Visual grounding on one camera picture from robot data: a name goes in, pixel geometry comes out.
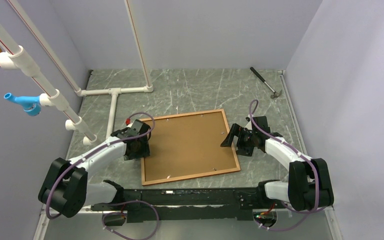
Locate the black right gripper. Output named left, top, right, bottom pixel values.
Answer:
left=220, top=124, right=257, bottom=157

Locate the wooden picture frame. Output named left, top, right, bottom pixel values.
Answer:
left=138, top=108, right=242, bottom=187

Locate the brown backing board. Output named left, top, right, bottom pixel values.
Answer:
left=142, top=111, right=238, bottom=183

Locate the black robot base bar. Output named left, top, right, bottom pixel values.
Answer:
left=91, top=186, right=281, bottom=223

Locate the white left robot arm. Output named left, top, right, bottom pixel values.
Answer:
left=38, top=119, right=154, bottom=219

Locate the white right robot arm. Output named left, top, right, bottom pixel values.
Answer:
left=220, top=116, right=334, bottom=212

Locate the blue faucet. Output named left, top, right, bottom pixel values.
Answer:
left=3, top=92, right=42, bottom=117

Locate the white pvc pipe stand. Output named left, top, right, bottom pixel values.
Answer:
left=0, top=0, right=154, bottom=145

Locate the black handled hammer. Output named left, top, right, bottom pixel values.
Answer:
left=249, top=66, right=282, bottom=99

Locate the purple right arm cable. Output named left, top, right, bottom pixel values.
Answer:
left=248, top=99, right=332, bottom=233

